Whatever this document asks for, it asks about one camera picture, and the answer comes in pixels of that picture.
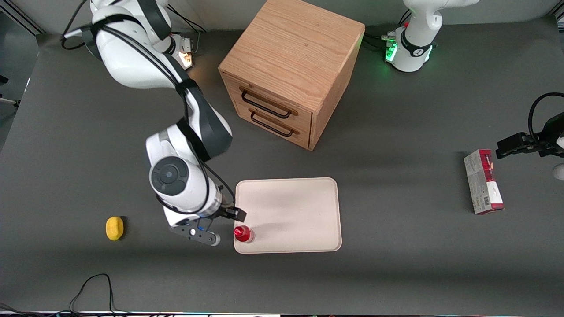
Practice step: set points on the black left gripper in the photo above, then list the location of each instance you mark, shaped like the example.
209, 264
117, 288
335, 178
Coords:
538, 143

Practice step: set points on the wooden drawer cabinet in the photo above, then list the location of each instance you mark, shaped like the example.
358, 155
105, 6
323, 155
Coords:
295, 57

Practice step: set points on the cream rectangular tray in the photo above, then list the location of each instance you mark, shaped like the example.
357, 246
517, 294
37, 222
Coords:
291, 211

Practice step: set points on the grey metal frame rail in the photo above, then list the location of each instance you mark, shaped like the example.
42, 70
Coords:
20, 17

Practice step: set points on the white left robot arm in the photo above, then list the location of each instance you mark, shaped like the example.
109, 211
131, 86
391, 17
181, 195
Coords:
416, 39

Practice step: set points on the red coke bottle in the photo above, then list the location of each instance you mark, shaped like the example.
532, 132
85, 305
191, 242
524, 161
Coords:
243, 234

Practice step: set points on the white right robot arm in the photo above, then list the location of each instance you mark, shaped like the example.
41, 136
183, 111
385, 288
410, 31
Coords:
132, 57

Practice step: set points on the yellow lemon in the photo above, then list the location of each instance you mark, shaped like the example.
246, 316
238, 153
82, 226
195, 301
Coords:
114, 228

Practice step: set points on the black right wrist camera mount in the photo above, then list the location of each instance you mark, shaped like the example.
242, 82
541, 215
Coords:
196, 232

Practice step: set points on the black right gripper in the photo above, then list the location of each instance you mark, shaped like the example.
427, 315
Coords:
230, 212

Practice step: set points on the grey and red carton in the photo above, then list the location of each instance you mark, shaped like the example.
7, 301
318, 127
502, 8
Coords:
482, 182

